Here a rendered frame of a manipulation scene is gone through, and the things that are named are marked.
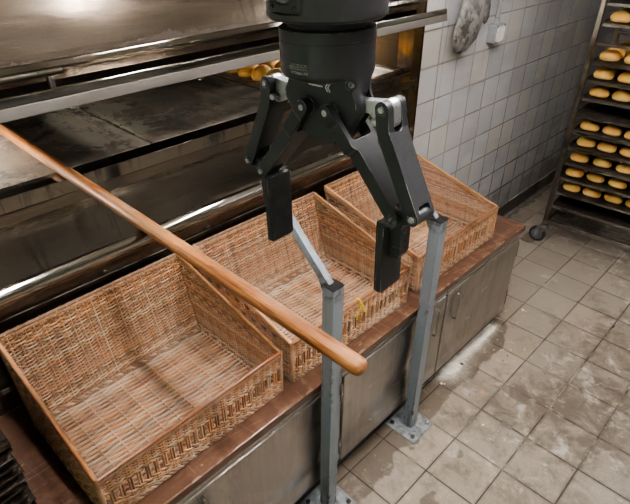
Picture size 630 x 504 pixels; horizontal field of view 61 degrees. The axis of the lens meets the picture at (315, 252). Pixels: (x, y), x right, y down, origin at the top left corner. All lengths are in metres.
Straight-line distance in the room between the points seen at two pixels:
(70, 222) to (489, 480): 1.66
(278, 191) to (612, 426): 2.17
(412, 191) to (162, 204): 1.30
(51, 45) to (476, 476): 1.91
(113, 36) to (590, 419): 2.20
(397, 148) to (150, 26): 1.16
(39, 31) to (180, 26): 0.35
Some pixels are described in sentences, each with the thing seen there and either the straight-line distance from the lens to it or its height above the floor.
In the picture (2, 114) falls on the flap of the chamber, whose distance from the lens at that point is 1.25.
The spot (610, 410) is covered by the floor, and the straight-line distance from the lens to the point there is 2.62.
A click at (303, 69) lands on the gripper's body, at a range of 0.41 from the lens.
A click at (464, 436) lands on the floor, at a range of 2.30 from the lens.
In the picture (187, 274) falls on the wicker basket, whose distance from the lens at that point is 1.72.
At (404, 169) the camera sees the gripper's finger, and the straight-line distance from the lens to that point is 0.41.
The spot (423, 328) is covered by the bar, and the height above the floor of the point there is 0.53.
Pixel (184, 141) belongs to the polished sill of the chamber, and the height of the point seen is 1.18.
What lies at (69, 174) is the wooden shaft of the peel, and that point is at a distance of 1.45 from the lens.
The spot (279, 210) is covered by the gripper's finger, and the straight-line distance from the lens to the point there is 0.54.
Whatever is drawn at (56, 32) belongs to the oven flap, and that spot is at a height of 1.52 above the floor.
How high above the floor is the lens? 1.75
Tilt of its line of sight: 33 degrees down
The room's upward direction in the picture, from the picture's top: straight up
